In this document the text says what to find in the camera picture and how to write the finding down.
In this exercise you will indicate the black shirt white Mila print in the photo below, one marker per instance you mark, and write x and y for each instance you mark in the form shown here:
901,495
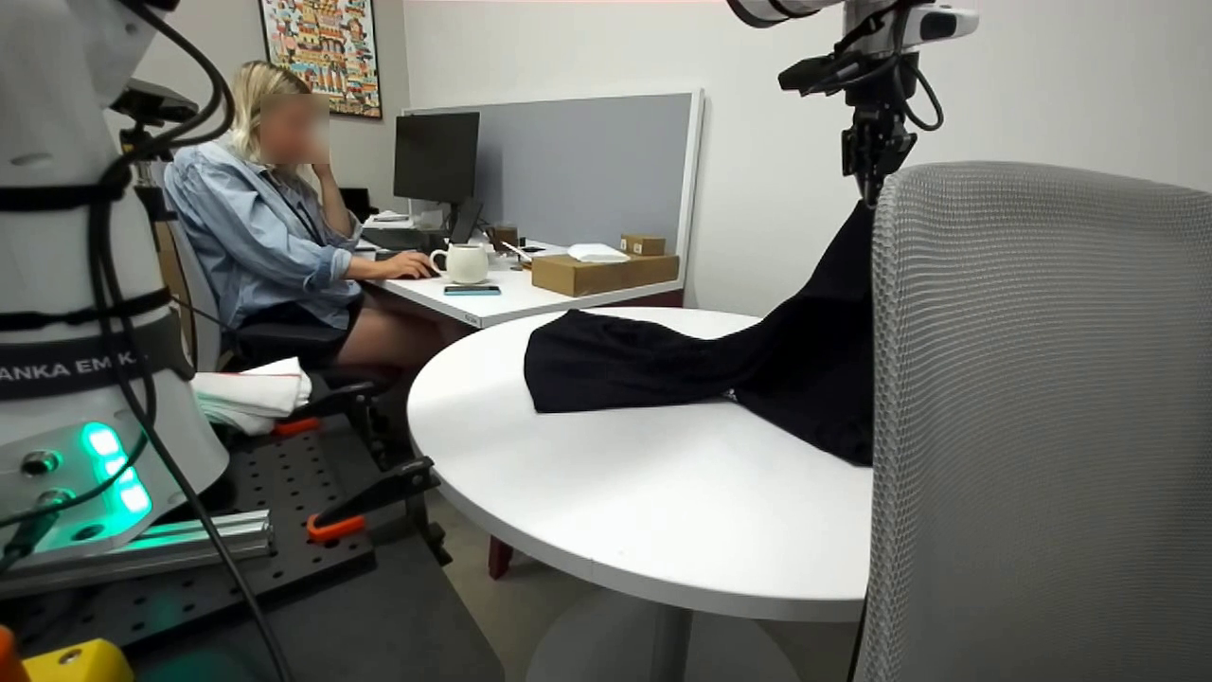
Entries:
632,363

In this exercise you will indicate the small labelled cardboard box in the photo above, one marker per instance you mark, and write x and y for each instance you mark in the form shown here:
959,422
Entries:
645,243

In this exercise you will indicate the white envelope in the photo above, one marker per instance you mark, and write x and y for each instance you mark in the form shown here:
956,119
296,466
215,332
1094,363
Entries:
598,256

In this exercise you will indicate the yellow plastic object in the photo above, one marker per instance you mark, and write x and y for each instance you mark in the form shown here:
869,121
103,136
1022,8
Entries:
79,664

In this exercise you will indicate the colourful wall poster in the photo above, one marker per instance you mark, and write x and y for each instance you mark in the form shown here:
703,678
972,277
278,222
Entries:
323,49

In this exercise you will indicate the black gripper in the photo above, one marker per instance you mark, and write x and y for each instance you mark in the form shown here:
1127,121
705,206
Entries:
881,129

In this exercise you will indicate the red desk leg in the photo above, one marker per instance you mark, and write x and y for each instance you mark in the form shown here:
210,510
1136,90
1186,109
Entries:
501,560

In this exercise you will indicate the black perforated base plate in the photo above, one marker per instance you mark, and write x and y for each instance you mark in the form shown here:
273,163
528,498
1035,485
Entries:
271,485

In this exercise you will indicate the black orange bar clamp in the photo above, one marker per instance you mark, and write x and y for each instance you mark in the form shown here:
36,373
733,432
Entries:
382,495
344,403

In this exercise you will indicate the large plain cardboard box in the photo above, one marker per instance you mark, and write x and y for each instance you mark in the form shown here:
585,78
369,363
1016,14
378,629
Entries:
592,275

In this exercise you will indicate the orange object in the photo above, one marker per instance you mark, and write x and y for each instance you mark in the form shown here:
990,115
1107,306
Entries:
8,661

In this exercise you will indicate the black computer monitor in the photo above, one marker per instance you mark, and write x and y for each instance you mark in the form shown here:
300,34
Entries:
438,154

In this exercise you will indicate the aluminium rail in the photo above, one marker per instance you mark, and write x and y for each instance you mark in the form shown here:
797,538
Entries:
190,538

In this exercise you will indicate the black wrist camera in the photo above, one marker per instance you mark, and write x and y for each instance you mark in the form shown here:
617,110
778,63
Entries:
848,73

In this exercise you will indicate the white table pedestal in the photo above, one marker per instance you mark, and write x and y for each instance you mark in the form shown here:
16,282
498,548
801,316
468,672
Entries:
669,647

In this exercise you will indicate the round white cup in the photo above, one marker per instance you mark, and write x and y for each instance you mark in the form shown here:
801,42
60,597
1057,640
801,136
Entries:
468,263

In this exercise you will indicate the white crumpled cloth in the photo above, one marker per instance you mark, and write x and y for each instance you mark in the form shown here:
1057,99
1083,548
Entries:
252,392

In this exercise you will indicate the phone in teal case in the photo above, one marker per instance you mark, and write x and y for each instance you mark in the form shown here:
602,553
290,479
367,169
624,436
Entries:
473,291

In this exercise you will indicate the seated person blue shirt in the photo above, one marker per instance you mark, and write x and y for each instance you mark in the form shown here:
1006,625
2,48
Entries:
248,241

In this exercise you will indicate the grey office chair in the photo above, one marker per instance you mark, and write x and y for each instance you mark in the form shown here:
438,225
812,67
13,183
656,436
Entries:
1047,442

